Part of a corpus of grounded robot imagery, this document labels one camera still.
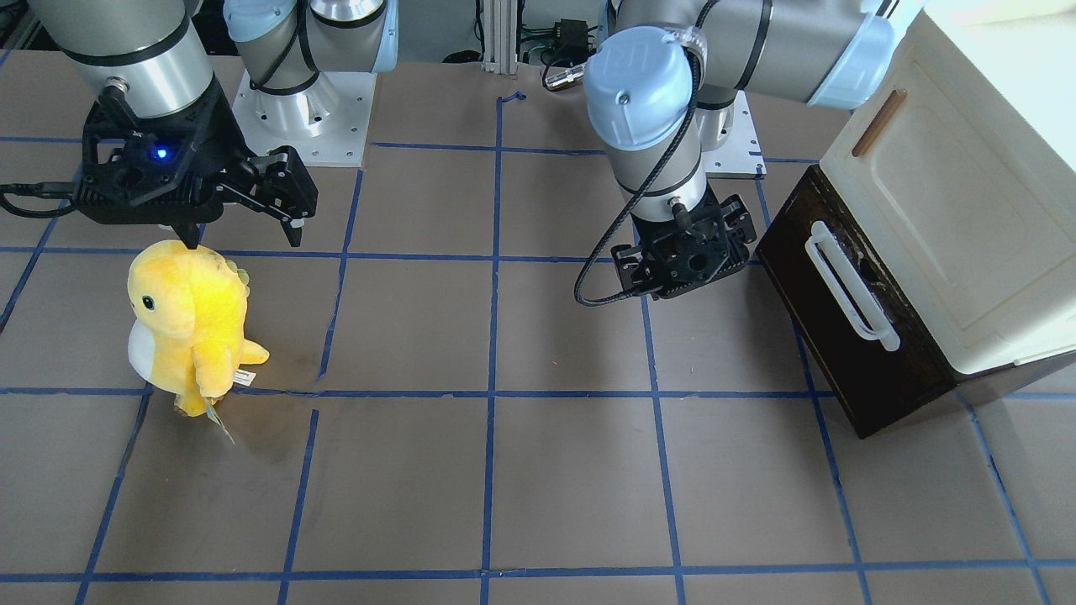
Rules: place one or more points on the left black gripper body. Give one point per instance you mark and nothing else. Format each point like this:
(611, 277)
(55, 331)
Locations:
(733, 220)

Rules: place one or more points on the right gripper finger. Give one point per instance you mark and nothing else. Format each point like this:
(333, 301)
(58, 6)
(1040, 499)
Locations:
(191, 235)
(278, 184)

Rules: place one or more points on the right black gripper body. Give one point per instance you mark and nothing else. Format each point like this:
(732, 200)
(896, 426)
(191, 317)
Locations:
(225, 134)

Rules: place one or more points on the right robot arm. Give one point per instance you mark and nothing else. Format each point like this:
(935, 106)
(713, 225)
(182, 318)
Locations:
(151, 51)

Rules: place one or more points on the yellow plush toy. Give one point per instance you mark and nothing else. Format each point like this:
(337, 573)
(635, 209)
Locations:
(189, 336)

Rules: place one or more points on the white cabinet box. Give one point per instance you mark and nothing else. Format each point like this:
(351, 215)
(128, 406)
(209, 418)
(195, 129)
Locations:
(959, 168)

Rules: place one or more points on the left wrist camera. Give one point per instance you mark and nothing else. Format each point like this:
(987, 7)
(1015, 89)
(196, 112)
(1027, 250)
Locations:
(639, 274)

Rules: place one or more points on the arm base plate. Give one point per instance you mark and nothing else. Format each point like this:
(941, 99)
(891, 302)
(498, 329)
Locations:
(327, 124)
(730, 148)

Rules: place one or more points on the white drawer handle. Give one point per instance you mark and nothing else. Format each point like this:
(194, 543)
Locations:
(860, 307)

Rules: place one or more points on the aluminium frame post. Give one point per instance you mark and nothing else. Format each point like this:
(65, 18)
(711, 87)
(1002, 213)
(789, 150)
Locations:
(500, 28)

